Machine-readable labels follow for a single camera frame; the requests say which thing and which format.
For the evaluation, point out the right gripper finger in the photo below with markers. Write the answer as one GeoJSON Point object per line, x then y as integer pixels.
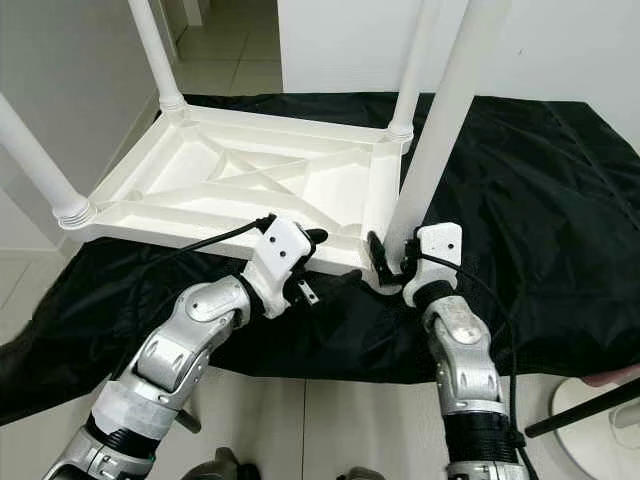
{"type": "Point", "coordinates": [379, 257]}

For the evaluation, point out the white plastic table top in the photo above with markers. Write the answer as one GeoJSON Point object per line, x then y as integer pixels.
{"type": "Point", "coordinates": [220, 165]}

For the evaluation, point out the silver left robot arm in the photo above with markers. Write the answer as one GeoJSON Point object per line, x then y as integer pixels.
{"type": "Point", "coordinates": [170, 340]}

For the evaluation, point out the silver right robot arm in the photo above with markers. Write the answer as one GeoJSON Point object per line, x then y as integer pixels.
{"type": "Point", "coordinates": [465, 360]}

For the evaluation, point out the black table cloth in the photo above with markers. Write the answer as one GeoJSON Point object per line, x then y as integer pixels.
{"type": "Point", "coordinates": [560, 250]}

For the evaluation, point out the black metal stand leg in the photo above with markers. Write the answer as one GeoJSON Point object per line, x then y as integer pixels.
{"type": "Point", "coordinates": [582, 408]}
{"type": "Point", "coordinates": [188, 422]}

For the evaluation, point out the robot left leg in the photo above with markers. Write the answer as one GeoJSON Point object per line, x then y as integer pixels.
{"type": "Point", "coordinates": [228, 466]}

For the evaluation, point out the robot leg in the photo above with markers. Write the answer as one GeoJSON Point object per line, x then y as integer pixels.
{"type": "Point", "coordinates": [228, 466]}
{"type": "Point", "coordinates": [362, 475]}

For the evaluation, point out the robot right leg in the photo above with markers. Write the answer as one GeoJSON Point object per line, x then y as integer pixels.
{"type": "Point", "coordinates": [362, 475]}

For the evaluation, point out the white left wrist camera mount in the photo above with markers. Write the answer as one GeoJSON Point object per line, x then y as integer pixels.
{"type": "Point", "coordinates": [278, 250]}

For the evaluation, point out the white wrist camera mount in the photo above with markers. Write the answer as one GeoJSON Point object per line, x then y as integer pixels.
{"type": "Point", "coordinates": [278, 250]}
{"type": "Point", "coordinates": [440, 245]}

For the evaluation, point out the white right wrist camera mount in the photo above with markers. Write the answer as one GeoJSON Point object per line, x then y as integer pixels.
{"type": "Point", "coordinates": [440, 245]}

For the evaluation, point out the white pedestal fan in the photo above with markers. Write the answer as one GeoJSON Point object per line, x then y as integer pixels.
{"type": "Point", "coordinates": [605, 450]}

